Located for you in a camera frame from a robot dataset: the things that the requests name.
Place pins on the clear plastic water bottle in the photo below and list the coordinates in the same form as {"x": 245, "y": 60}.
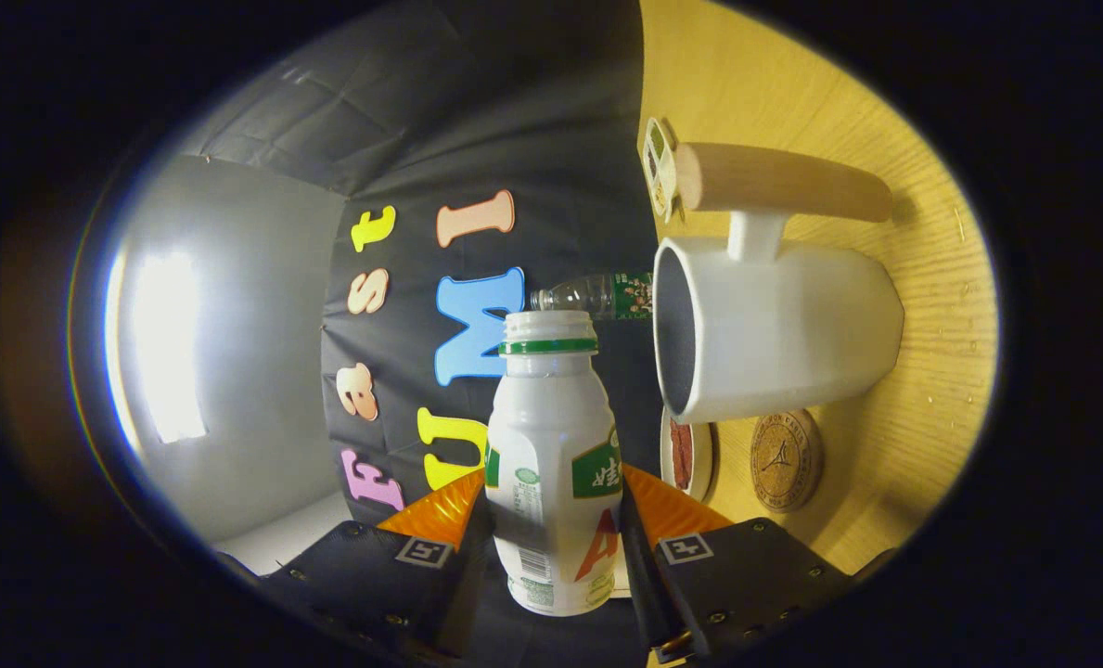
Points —
{"x": 588, "y": 294}

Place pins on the ceiling light panel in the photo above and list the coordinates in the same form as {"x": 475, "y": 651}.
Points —
{"x": 166, "y": 353}

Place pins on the white round plate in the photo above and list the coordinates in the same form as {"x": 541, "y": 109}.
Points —
{"x": 703, "y": 464}

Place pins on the round cork coaster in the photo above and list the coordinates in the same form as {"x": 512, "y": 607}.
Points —
{"x": 785, "y": 461}

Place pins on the red meat slices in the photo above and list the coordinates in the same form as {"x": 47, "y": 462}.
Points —
{"x": 682, "y": 455}

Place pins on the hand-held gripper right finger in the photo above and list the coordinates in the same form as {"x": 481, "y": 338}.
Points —
{"x": 648, "y": 594}

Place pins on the white divided dish with beans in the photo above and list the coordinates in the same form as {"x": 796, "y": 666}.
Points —
{"x": 660, "y": 172}

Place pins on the white juice bottle green label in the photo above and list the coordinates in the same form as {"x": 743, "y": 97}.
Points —
{"x": 551, "y": 427}

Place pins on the wooden table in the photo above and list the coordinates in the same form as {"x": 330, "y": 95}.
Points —
{"x": 792, "y": 74}

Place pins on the black backdrop cloth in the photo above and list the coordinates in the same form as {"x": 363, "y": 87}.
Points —
{"x": 477, "y": 111}

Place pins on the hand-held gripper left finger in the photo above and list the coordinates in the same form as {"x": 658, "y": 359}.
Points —
{"x": 466, "y": 603}

